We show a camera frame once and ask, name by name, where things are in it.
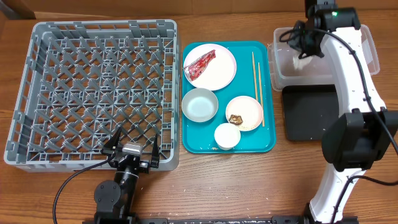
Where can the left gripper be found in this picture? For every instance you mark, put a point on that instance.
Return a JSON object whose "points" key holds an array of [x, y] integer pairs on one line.
{"points": [[137, 163]]}

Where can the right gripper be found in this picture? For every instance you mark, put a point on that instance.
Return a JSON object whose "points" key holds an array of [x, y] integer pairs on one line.
{"points": [[292, 44]]}

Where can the white tissue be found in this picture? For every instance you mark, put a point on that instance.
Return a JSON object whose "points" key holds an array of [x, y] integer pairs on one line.
{"points": [[299, 64]]}

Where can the grey bowl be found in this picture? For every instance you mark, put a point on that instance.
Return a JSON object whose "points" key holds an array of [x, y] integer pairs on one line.
{"points": [[199, 105]]}

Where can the white cup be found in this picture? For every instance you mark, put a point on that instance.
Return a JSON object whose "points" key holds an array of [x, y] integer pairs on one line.
{"points": [[227, 136]]}

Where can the red snack wrapper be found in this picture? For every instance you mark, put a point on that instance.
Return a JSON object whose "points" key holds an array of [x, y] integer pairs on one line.
{"points": [[197, 67]]}

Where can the brown food scrap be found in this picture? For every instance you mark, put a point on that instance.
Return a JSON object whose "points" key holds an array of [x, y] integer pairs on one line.
{"points": [[235, 119]]}

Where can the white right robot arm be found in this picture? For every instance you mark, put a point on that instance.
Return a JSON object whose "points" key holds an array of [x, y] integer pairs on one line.
{"points": [[365, 127]]}

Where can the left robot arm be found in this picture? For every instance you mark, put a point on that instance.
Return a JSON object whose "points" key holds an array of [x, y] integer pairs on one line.
{"points": [[114, 197]]}

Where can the clear plastic bin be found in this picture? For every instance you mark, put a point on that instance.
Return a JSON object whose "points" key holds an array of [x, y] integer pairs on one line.
{"points": [[318, 71]]}

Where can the wooden chopstick right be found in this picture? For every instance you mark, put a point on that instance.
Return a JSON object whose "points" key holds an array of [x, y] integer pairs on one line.
{"points": [[261, 96]]}

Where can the wooden chopstick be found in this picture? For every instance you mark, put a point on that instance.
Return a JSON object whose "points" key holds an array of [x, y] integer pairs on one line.
{"points": [[261, 96], [255, 76]]}

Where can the wooden chopstick left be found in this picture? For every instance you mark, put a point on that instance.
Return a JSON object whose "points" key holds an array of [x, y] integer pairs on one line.
{"points": [[255, 76]]}

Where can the black tray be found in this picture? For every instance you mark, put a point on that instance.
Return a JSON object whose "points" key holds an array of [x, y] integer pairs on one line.
{"points": [[309, 110]]}

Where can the grey plastic dish rack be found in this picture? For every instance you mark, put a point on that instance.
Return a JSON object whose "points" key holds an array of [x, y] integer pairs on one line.
{"points": [[83, 80]]}

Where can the large white plate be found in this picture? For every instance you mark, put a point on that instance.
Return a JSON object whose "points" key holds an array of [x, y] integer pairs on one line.
{"points": [[219, 72]]}

